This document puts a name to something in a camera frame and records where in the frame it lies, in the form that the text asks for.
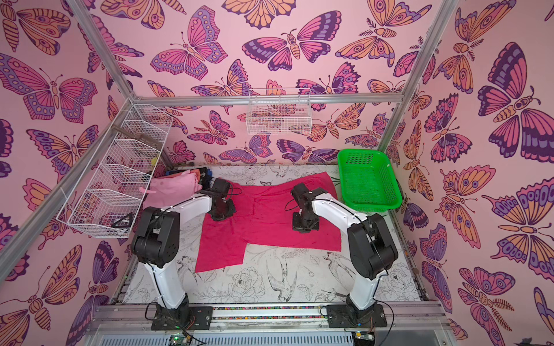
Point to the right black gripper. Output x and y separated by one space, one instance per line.
303 223

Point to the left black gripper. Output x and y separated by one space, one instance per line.
232 210

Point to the magenta t-shirt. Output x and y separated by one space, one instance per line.
261 218

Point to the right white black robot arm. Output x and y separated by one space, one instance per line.
371 248

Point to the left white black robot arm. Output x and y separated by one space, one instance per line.
156 244

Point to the folded light pink t-shirt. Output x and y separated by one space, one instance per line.
171 190

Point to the green plastic basket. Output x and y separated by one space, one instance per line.
367 181

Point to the black triangle object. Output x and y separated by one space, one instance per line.
124 222

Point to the right green circuit board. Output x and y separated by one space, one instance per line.
363 339

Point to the green circuit board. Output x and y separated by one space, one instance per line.
179 340
363 339

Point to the left green circuit board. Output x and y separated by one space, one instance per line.
179 340

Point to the small white wire basket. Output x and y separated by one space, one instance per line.
278 111

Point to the long white wire basket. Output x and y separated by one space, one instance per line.
130 155

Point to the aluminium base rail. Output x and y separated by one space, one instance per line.
410 323

